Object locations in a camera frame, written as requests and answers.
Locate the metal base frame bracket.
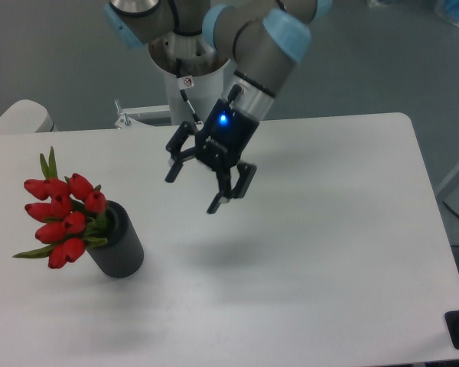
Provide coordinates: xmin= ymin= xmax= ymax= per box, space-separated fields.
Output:
xmin=114 ymin=99 xmax=172 ymax=129

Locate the white chair back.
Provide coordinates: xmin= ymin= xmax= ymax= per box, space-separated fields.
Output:
xmin=0 ymin=99 xmax=58 ymax=135

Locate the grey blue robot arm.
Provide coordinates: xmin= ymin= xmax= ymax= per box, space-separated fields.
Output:
xmin=104 ymin=1 xmax=332 ymax=214

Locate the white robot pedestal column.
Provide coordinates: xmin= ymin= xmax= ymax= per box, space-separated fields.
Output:
xmin=148 ymin=32 xmax=229 ymax=125

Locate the red tulip bouquet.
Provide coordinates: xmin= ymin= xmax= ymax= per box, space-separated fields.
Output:
xmin=13 ymin=148 xmax=114 ymax=269

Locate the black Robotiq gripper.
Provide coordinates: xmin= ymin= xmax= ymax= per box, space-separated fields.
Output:
xmin=165 ymin=99 xmax=259 ymax=214

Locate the dark grey ribbed vase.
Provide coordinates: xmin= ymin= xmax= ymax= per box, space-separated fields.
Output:
xmin=86 ymin=200 xmax=145 ymax=278

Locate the blue plastic bag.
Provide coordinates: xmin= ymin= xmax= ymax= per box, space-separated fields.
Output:
xmin=365 ymin=0 xmax=459 ymax=28

